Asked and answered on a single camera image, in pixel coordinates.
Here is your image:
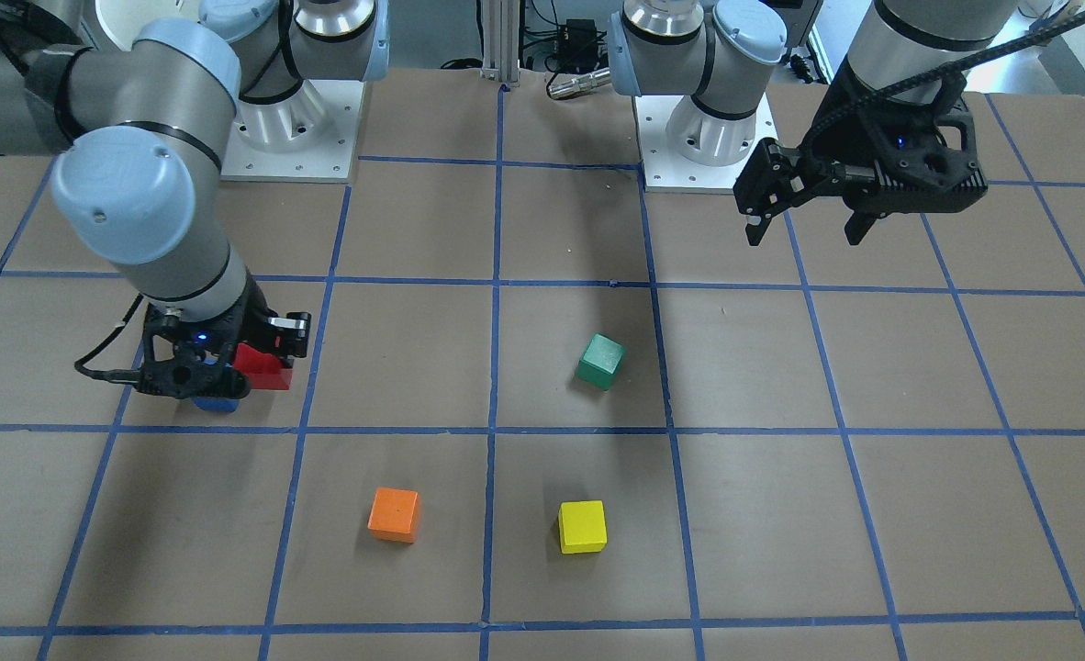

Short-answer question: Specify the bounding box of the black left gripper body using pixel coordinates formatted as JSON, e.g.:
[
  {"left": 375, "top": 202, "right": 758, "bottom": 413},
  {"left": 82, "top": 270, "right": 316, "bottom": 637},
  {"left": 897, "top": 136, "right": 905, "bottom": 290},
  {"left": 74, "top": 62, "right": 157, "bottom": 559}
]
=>
[{"left": 807, "top": 73, "right": 990, "bottom": 214}]

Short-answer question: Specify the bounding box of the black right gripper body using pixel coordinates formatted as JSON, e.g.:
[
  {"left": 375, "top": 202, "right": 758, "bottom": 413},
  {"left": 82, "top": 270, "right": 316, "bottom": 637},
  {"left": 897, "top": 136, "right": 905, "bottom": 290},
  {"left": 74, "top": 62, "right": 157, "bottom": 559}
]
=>
[{"left": 139, "top": 272, "right": 273, "bottom": 377}]

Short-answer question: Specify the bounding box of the red wooden block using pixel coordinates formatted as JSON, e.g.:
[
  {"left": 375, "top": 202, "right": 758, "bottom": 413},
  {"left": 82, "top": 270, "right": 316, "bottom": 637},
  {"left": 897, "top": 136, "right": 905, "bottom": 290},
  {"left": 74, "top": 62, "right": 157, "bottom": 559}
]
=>
[{"left": 232, "top": 342, "right": 294, "bottom": 392}]

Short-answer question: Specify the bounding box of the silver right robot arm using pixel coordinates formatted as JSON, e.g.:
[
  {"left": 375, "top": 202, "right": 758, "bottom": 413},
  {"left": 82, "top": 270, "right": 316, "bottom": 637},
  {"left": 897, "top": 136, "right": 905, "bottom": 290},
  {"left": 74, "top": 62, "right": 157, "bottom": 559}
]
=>
[{"left": 0, "top": 1, "right": 390, "bottom": 386}]

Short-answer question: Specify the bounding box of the blue wooden block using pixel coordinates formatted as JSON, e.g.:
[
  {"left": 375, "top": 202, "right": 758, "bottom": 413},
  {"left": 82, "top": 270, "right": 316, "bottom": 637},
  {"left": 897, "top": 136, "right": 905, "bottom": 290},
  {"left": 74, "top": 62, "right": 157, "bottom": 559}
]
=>
[{"left": 190, "top": 397, "right": 240, "bottom": 414}]

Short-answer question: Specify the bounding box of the orange wooden block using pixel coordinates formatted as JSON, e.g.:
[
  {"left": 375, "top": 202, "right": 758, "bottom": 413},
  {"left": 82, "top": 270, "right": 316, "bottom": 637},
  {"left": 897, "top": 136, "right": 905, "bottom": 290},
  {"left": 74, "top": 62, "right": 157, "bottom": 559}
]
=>
[{"left": 366, "top": 487, "right": 422, "bottom": 543}]

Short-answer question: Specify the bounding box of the green wooden block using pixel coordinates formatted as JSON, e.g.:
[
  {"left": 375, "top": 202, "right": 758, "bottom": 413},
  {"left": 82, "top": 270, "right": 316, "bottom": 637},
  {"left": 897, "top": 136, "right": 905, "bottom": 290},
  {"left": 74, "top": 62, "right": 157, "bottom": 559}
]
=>
[{"left": 575, "top": 333, "right": 627, "bottom": 392}]

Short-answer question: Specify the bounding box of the yellow wooden block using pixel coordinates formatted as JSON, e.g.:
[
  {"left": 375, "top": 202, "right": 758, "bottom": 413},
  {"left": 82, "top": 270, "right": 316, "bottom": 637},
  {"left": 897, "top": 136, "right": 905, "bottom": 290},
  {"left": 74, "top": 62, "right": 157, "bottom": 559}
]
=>
[{"left": 558, "top": 499, "right": 607, "bottom": 554}]

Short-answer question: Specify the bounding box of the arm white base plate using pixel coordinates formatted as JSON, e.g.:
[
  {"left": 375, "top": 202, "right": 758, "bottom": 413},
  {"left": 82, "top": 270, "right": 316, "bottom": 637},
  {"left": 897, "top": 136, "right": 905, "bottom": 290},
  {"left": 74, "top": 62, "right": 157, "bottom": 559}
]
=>
[
  {"left": 222, "top": 80, "right": 369, "bottom": 183},
  {"left": 633, "top": 96, "right": 777, "bottom": 194}
]

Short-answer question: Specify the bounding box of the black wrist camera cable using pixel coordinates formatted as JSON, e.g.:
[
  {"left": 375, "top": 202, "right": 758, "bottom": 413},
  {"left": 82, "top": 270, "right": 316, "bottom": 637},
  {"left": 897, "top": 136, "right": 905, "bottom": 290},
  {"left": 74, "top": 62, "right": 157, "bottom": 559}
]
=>
[{"left": 800, "top": 0, "right": 1085, "bottom": 166}]

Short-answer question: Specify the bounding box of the aluminium frame post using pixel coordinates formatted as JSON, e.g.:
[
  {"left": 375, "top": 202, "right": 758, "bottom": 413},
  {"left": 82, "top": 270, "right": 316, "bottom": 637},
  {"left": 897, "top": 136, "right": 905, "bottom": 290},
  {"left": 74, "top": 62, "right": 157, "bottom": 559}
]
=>
[{"left": 478, "top": 0, "right": 521, "bottom": 89}]

